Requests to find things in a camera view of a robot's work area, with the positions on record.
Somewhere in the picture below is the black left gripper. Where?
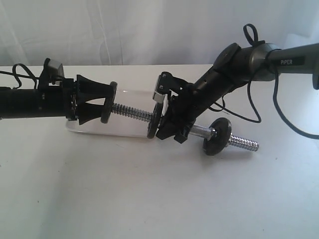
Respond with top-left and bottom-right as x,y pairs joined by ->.
59,75 -> 112,124

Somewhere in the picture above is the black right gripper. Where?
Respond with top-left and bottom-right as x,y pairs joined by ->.
156,84 -> 207,144

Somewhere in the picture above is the black weight plate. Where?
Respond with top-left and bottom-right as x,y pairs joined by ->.
100,81 -> 118,123

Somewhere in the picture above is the chrome dumbbell bar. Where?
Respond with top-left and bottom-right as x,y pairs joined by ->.
112,103 -> 259,151

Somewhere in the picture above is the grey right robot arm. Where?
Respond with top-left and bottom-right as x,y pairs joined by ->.
154,41 -> 319,143

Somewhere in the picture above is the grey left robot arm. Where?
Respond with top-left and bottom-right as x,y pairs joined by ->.
0,75 -> 118,125

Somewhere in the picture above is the black plate left on bar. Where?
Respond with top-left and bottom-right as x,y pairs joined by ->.
147,103 -> 163,139

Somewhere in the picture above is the black plate on bar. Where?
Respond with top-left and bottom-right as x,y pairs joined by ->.
203,118 -> 232,156
147,103 -> 163,139

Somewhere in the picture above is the black plate right on bar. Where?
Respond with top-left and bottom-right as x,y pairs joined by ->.
203,118 -> 232,156

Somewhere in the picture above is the white rectangular tray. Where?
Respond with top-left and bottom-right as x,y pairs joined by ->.
65,89 -> 155,138

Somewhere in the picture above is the white curtain backdrop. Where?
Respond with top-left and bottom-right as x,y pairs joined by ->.
0,0 -> 319,66

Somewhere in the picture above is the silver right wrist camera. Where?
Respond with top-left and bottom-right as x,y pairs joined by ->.
153,72 -> 173,104

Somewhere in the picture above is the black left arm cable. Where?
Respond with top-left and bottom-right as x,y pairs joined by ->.
0,63 -> 40,89

